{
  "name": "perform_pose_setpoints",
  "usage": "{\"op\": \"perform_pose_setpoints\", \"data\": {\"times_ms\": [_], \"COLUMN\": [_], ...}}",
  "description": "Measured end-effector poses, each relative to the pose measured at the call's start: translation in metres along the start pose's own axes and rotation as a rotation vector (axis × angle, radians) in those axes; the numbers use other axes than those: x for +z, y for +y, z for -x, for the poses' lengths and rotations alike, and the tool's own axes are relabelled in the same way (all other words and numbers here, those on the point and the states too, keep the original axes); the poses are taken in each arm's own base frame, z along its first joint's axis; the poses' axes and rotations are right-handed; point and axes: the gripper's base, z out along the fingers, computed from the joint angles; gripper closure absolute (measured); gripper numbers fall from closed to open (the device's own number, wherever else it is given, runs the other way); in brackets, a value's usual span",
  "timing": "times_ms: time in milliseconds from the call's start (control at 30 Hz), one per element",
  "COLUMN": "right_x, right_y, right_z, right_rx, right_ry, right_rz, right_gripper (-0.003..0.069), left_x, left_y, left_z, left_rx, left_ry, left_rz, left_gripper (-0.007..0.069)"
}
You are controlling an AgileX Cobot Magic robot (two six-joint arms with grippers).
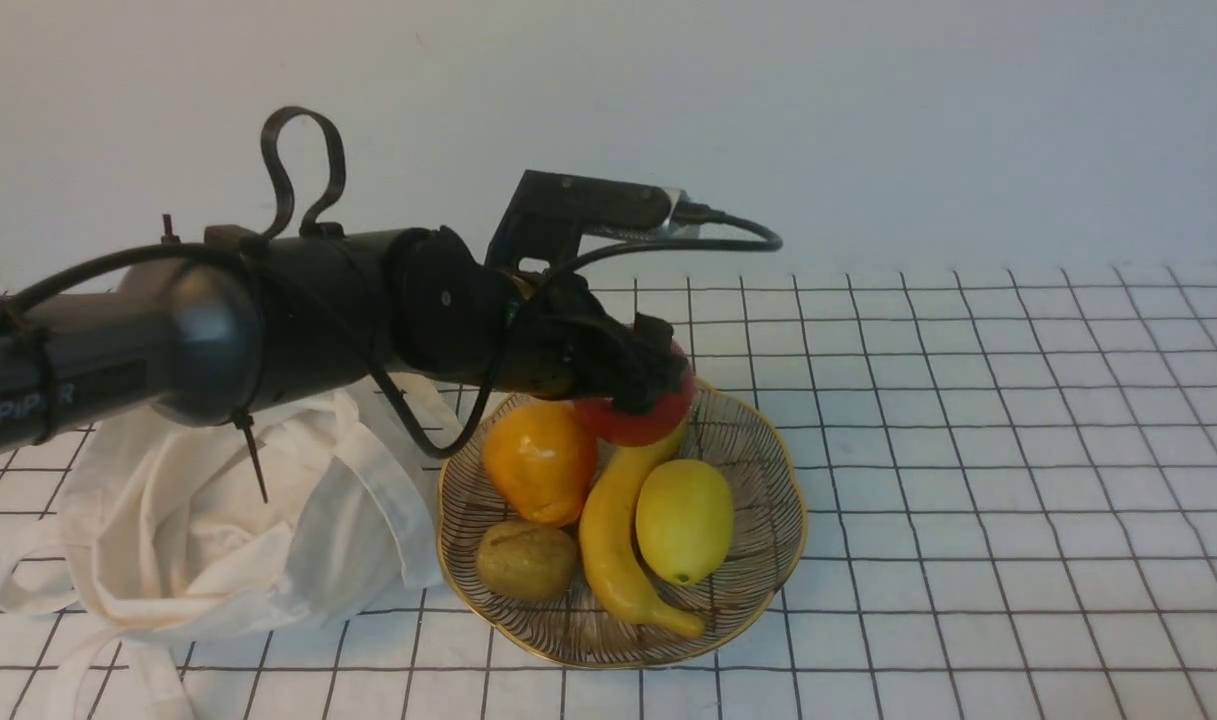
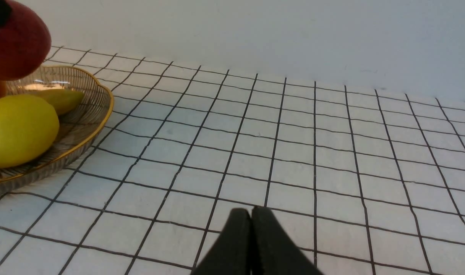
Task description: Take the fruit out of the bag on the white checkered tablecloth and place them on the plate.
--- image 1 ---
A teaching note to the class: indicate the brown kiwi fruit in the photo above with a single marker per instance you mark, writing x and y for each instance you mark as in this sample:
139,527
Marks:
527,562

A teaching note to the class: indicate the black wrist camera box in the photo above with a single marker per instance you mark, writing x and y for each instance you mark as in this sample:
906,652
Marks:
549,213

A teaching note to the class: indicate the red apple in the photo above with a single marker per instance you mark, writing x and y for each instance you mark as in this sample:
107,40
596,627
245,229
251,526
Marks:
625,430

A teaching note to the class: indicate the orange fruit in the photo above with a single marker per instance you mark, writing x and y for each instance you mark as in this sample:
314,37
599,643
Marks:
543,462

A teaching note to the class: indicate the yellow banana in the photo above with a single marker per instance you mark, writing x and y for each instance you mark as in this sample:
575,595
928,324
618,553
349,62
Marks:
606,536

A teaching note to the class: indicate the yellow lemon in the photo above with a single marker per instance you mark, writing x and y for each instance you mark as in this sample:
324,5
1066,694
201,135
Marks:
684,521

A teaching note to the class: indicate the white grid tablecloth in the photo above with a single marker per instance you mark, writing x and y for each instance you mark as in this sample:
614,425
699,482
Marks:
1011,481

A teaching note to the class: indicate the white cloth tote bag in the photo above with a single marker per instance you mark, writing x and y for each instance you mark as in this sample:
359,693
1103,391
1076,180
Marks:
170,535

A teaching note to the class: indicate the gold wire fruit basket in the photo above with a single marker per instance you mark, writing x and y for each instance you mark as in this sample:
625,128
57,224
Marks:
575,630

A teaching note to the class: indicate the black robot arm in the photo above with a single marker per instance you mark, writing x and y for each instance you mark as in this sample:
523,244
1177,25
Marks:
210,333

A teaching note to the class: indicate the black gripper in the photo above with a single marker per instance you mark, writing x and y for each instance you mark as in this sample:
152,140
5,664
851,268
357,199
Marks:
560,343

